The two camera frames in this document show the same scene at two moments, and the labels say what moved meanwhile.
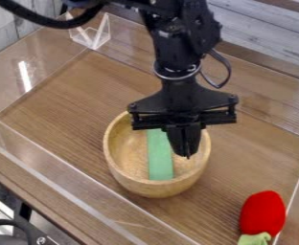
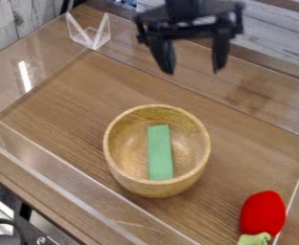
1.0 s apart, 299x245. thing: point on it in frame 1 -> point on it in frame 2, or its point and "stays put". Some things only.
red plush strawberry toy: [261, 217] stays put
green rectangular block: [160, 155] stays put
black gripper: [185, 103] -> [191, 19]
